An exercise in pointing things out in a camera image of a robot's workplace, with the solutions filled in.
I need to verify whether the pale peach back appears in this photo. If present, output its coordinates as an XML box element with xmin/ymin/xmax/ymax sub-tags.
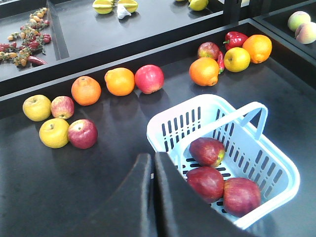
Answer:
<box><xmin>287</xmin><ymin>11</ymin><xmax>311</xmax><ymax>32</ymax></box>

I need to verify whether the yellow apple back left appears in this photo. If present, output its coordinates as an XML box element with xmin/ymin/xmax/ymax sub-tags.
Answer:
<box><xmin>22</xmin><ymin>94</ymin><xmax>51</xmax><ymax>121</ymax></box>

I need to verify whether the white garlic bulb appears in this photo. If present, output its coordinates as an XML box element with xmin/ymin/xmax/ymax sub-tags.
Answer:
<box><xmin>117</xmin><ymin>4</ymin><xmax>131</xmax><ymax>20</ymax></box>

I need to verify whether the red apple beside oranges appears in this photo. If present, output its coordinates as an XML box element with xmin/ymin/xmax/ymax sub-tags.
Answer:
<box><xmin>135</xmin><ymin>64</ymin><xmax>164</xmax><ymax>94</ymax></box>

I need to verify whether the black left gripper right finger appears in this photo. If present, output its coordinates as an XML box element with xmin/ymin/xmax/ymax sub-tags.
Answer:
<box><xmin>154</xmin><ymin>152</ymin><xmax>252</xmax><ymax>237</ymax></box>

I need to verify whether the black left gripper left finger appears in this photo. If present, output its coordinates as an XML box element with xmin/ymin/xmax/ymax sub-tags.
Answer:
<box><xmin>76</xmin><ymin>154</ymin><xmax>152</xmax><ymax>237</ymax></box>

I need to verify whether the dark red apple behind oranges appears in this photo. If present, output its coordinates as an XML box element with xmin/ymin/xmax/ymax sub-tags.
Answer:
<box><xmin>197</xmin><ymin>41</ymin><xmax>220</xmax><ymax>60</ymax></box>

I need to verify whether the yellow apple front left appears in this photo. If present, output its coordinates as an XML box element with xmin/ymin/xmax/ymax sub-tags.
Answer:
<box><xmin>39</xmin><ymin>118</ymin><xmax>70</xmax><ymax>149</ymax></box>

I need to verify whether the red bell pepper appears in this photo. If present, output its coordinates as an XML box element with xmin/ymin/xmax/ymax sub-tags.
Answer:
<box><xmin>223</xmin><ymin>31</ymin><xmax>248</xmax><ymax>50</ymax></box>

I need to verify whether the orange right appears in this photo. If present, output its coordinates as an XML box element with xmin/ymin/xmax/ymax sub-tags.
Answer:
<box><xmin>242</xmin><ymin>35</ymin><xmax>272</xmax><ymax>64</ymax></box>

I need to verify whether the small pink apple left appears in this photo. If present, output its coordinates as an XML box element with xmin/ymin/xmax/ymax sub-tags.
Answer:
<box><xmin>51</xmin><ymin>96</ymin><xmax>75</xmax><ymax>119</ymax></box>

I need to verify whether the cherry tomato vine cluster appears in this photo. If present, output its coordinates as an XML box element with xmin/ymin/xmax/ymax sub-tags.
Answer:
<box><xmin>0</xmin><ymin>7</ymin><xmax>52</xmax><ymax>68</ymax></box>

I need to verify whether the pale peach front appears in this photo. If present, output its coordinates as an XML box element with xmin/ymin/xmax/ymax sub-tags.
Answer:
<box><xmin>295</xmin><ymin>22</ymin><xmax>316</xmax><ymax>44</ymax></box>

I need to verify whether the orange far left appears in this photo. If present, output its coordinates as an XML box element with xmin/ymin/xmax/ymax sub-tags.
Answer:
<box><xmin>71</xmin><ymin>76</ymin><xmax>102</xmax><ymax>106</ymax></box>

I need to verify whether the orange with navel left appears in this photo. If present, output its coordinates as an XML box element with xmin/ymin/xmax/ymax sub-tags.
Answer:
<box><xmin>189</xmin><ymin>57</ymin><xmax>219</xmax><ymax>86</ymax></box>

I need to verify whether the red chili pepper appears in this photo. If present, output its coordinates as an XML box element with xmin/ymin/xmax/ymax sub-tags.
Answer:
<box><xmin>217</xmin><ymin>51</ymin><xmax>225</xmax><ymax>74</ymax></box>

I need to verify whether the pale peach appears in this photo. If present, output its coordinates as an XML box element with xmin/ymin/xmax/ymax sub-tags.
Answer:
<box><xmin>287</xmin><ymin>11</ymin><xmax>311</xmax><ymax>32</ymax></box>
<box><xmin>295</xmin><ymin>22</ymin><xmax>316</xmax><ymax>44</ymax></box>

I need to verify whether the yellow apple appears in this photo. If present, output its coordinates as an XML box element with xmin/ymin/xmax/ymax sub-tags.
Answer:
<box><xmin>39</xmin><ymin>118</ymin><xmax>70</xmax><ymax>149</ymax></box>
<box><xmin>22</xmin><ymin>94</ymin><xmax>51</xmax><ymax>121</ymax></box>

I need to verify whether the yellow round fruit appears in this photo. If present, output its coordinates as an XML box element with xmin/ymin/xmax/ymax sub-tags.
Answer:
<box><xmin>224</xmin><ymin>47</ymin><xmax>250</xmax><ymax>73</ymax></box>

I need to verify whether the light blue plastic basket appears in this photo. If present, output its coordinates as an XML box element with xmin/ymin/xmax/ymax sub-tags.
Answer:
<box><xmin>147</xmin><ymin>94</ymin><xmax>300</xmax><ymax>229</ymax></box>

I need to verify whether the dark red apple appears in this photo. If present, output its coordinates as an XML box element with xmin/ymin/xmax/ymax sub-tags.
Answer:
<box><xmin>186</xmin><ymin>166</ymin><xmax>224</xmax><ymax>203</ymax></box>
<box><xmin>67</xmin><ymin>119</ymin><xmax>98</xmax><ymax>149</ymax></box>
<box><xmin>223</xmin><ymin>178</ymin><xmax>261</xmax><ymax>217</ymax></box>
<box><xmin>197</xmin><ymin>41</ymin><xmax>220</xmax><ymax>60</ymax></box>
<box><xmin>189</xmin><ymin>137</ymin><xmax>225</xmax><ymax>168</ymax></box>

